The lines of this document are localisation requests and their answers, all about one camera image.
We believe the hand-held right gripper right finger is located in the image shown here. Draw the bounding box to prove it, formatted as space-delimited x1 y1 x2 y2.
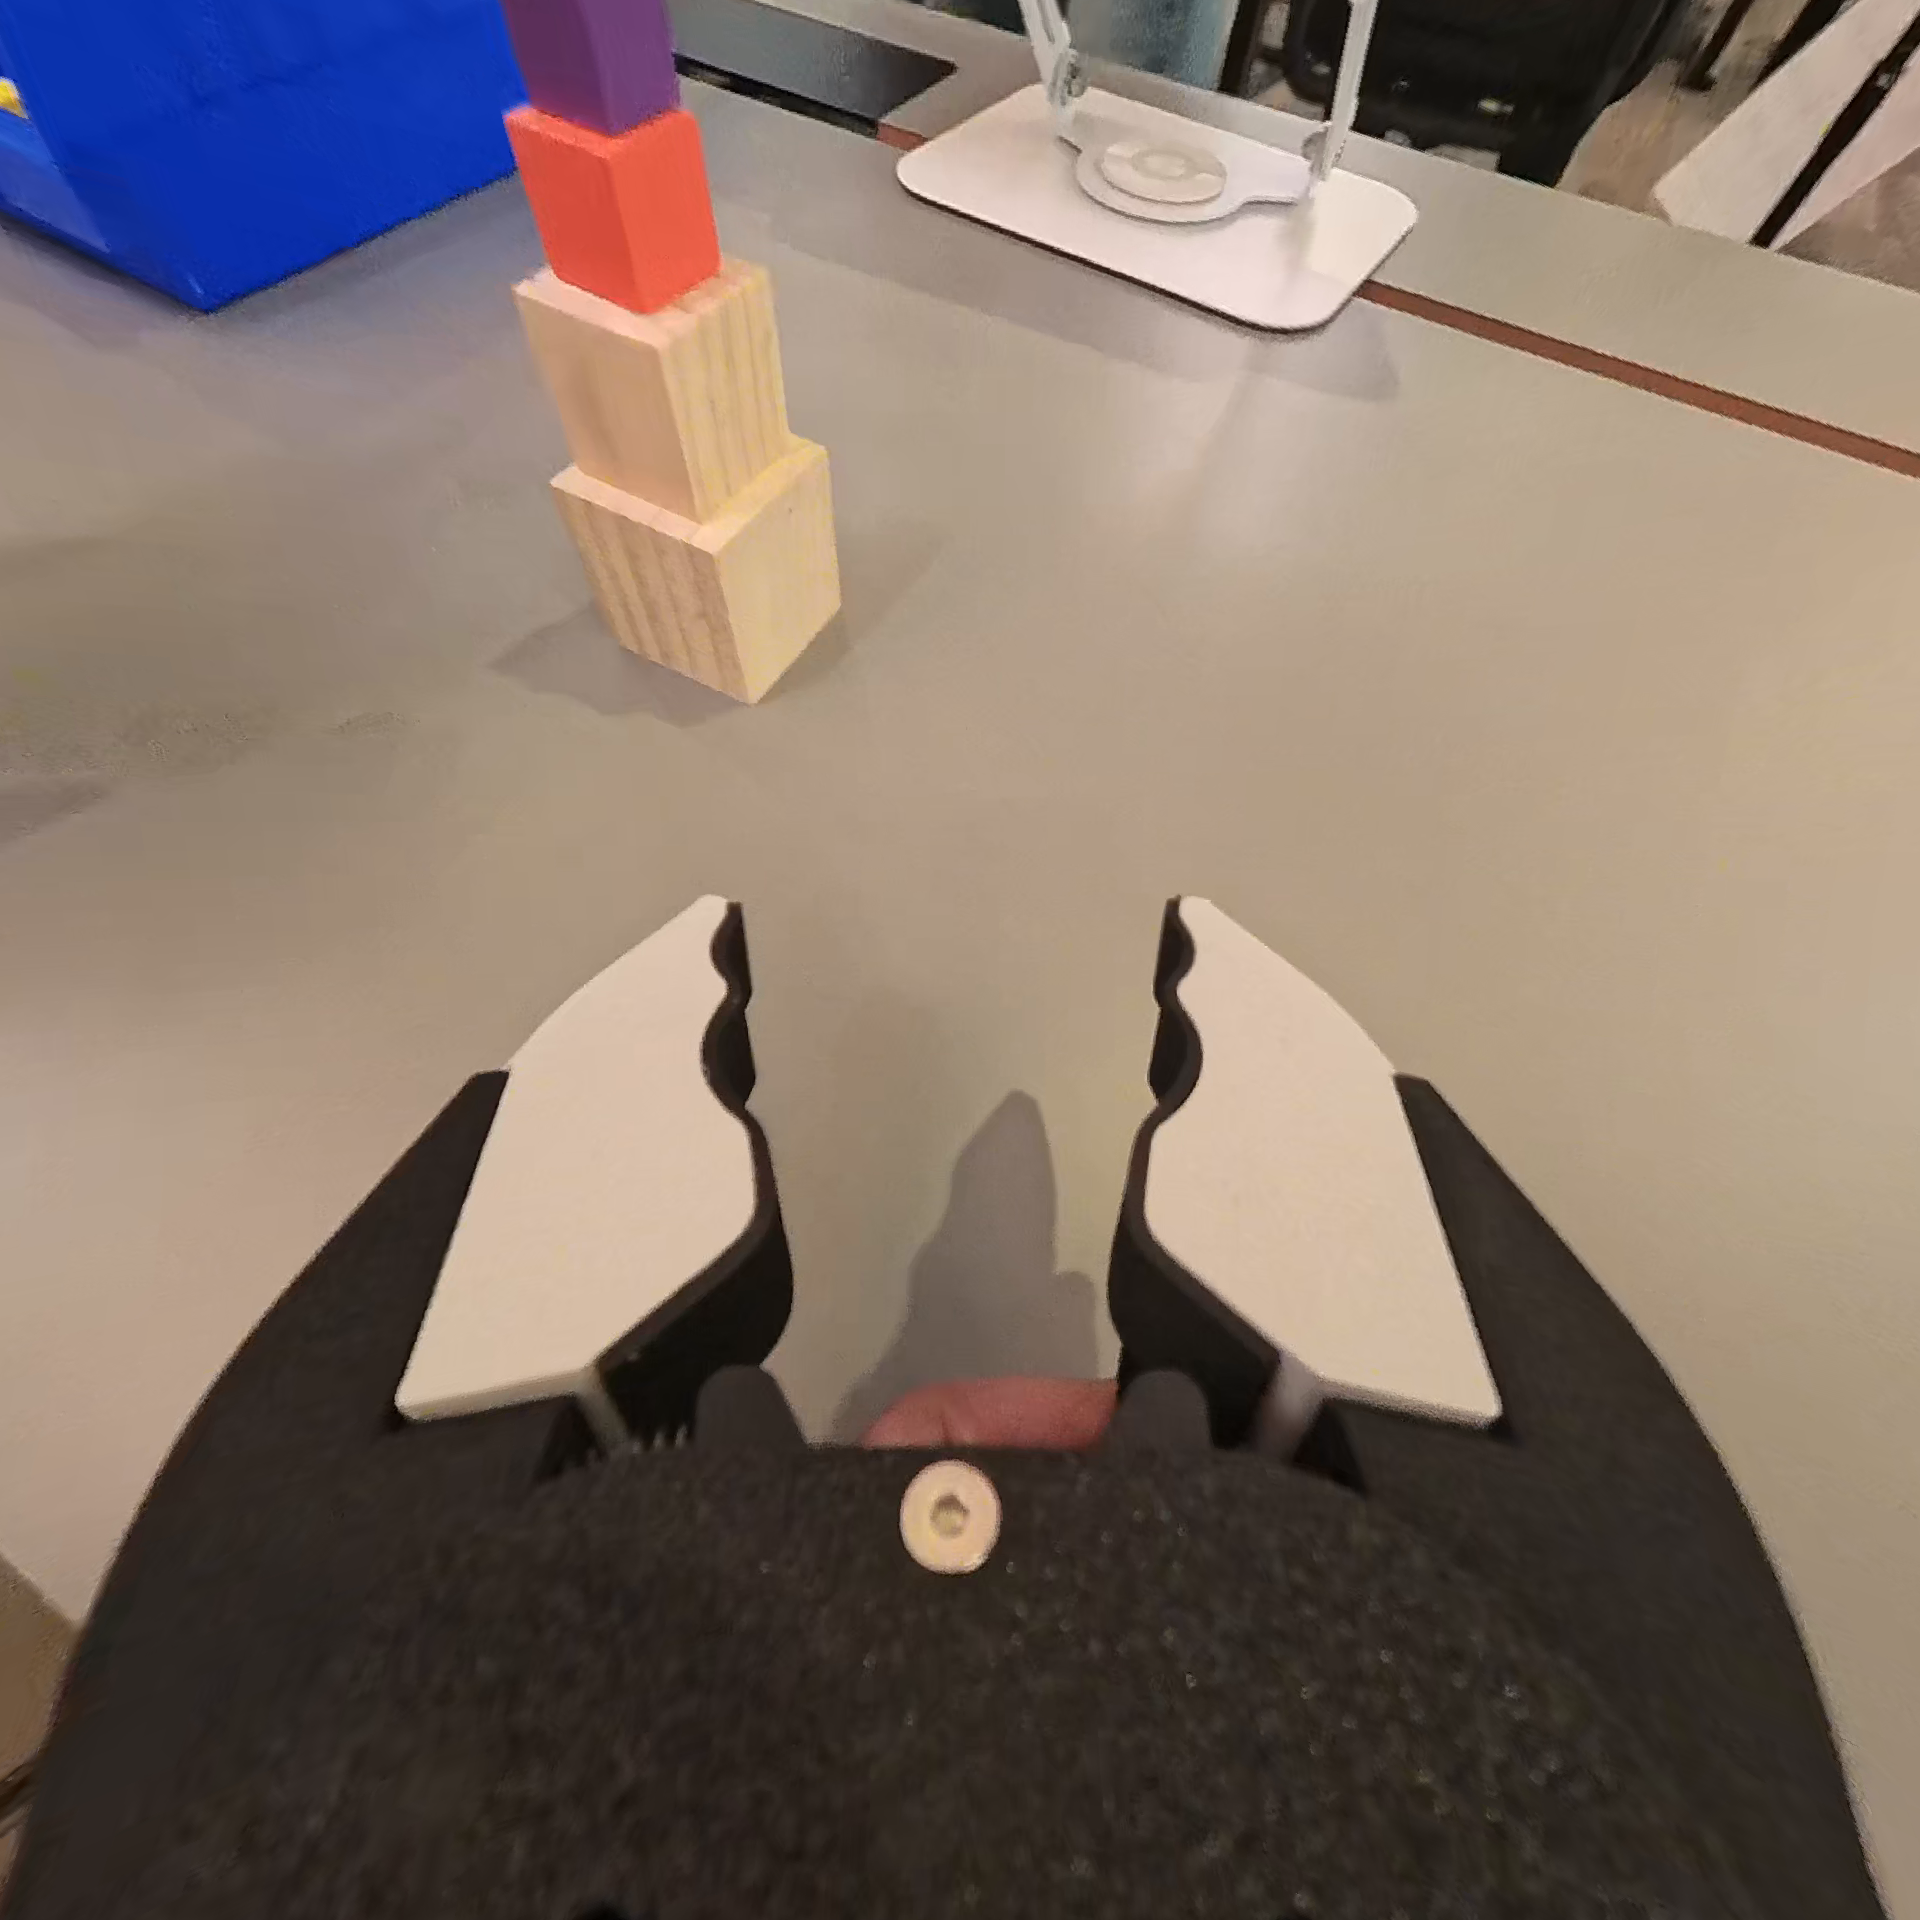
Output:
1110 896 1501 1436

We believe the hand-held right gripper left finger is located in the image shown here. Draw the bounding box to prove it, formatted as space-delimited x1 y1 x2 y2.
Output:
398 896 797 1431

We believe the large wooden cube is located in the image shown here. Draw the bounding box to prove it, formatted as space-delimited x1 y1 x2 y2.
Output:
550 436 846 705

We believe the medium wooden cube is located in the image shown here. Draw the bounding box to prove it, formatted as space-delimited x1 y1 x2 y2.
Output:
514 262 792 518

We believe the red wooden cube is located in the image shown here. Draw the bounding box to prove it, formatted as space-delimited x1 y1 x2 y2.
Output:
503 101 724 318

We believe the blue plastic bin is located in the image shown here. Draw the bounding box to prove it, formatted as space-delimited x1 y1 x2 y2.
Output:
0 0 530 312

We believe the purple wooden cube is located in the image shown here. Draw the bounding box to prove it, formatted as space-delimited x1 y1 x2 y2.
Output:
503 0 687 137

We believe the white folding stand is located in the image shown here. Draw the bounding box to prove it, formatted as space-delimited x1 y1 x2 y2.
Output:
898 0 1421 332

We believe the black office chair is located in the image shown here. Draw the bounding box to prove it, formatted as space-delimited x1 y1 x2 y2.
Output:
1246 0 1688 188

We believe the white slanted panel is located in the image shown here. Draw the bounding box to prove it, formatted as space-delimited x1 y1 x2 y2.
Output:
1654 0 1920 248

